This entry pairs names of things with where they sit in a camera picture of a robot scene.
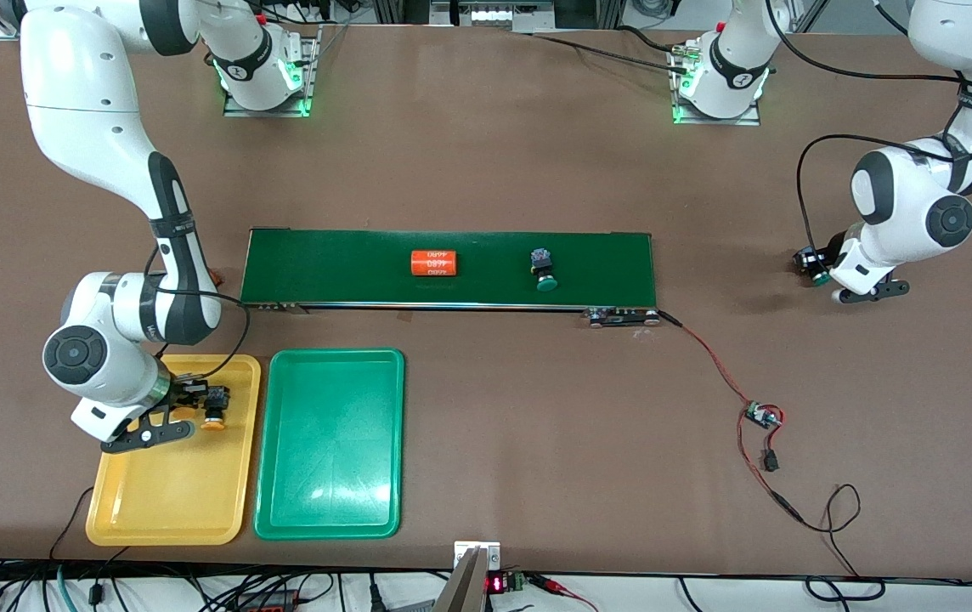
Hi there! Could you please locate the green push button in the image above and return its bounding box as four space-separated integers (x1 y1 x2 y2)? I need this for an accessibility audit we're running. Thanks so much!
528 246 562 293
794 246 832 288

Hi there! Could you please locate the thin black cable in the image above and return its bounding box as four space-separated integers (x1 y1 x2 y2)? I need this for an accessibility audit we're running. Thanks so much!
50 486 98 562

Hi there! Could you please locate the looped black cable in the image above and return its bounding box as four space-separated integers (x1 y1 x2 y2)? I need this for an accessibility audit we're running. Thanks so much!
792 483 886 600

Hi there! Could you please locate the silver camera mount bracket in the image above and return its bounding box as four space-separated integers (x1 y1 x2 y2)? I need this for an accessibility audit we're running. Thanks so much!
433 541 502 612

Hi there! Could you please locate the green plastic tray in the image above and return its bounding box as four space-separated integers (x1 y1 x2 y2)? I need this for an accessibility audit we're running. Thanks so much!
253 348 406 541

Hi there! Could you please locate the grey equipment box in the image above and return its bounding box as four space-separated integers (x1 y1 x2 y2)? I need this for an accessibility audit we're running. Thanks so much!
431 0 557 31

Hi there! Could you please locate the small green circuit board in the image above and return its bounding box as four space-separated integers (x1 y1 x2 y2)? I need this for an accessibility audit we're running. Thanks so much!
743 401 784 432

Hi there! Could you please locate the yellow plastic tray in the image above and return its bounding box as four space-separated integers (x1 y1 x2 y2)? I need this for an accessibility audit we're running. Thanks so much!
85 354 263 547

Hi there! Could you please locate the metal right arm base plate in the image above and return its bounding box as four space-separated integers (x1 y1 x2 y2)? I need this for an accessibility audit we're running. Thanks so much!
223 24 321 118

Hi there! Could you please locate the black power cable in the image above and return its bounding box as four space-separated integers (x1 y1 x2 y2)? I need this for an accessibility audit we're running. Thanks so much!
528 24 695 77

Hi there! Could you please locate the red and black wire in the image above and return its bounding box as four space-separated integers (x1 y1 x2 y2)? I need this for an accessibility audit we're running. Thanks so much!
656 309 803 524

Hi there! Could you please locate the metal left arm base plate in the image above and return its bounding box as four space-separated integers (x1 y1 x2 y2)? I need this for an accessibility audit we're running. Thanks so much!
669 42 763 127

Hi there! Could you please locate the red clip lead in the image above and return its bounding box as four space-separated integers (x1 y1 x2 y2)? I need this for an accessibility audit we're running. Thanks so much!
533 575 597 612

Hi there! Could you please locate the green conveyor belt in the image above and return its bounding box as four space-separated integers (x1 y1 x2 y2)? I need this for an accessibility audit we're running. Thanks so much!
237 228 661 328

